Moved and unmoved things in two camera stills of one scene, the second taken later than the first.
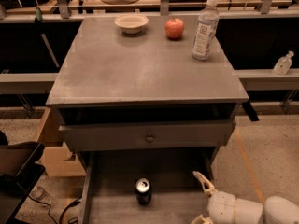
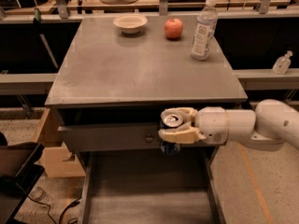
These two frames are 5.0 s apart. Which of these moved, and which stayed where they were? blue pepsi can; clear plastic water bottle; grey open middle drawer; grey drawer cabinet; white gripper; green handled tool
Moved: white gripper; blue pepsi can
Stayed: grey open middle drawer; clear plastic water bottle; grey drawer cabinet; green handled tool
